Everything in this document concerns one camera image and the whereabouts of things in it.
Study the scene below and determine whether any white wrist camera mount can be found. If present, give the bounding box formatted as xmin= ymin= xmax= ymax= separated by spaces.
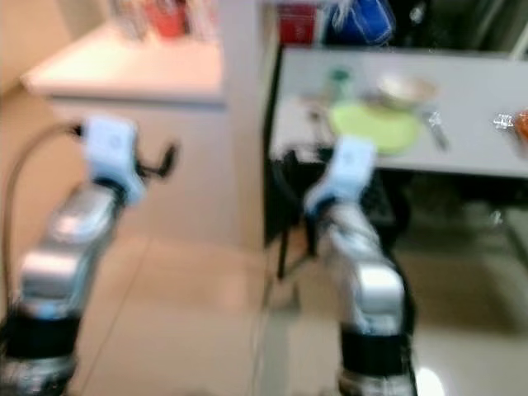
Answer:
xmin=304 ymin=136 xmax=376 ymax=217
xmin=84 ymin=115 xmax=145 ymax=203

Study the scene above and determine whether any blue bag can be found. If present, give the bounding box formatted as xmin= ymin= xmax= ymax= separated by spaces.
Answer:
xmin=326 ymin=0 xmax=397 ymax=46

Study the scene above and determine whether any white counter cabinet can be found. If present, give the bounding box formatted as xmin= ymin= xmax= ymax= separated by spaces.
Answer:
xmin=23 ymin=21 xmax=224 ymax=242

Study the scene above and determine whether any short silver fork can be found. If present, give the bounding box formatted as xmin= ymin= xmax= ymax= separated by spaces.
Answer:
xmin=421 ymin=109 xmax=451 ymax=152

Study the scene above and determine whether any red cardboard box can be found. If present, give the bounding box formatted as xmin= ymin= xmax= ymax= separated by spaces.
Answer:
xmin=279 ymin=2 xmax=318 ymax=46

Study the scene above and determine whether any mint green cup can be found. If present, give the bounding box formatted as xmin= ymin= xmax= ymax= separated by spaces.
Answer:
xmin=326 ymin=68 xmax=354 ymax=104

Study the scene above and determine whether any cream white bowl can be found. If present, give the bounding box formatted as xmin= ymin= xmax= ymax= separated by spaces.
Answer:
xmin=375 ymin=73 xmax=438 ymax=111

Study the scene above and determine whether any grey folding table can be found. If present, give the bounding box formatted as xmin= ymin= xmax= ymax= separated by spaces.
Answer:
xmin=266 ymin=45 xmax=528 ymax=277

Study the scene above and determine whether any red container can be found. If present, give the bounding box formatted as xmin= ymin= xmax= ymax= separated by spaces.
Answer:
xmin=144 ymin=0 xmax=189 ymax=39

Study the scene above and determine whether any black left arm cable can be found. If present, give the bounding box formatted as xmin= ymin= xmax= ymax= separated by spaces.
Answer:
xmin=0 ymin=121 xmax=88 ymax=310

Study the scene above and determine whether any orange plate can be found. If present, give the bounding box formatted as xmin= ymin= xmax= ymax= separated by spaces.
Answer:
xmin=513 ymin=109 xmax=528 ymax=158

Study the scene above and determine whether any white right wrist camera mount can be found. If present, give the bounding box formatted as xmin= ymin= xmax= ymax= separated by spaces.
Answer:
xmin=304 ymin=136 xmax=376 ymax=217

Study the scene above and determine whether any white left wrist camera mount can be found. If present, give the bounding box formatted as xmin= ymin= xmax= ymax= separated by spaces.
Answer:
xmin=84 ymin=115 xmax=145 ymax=203

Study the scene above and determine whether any light green plate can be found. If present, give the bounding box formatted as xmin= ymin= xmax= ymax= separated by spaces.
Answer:
xmin=328 ymin=103 xmax=422 ymax=154

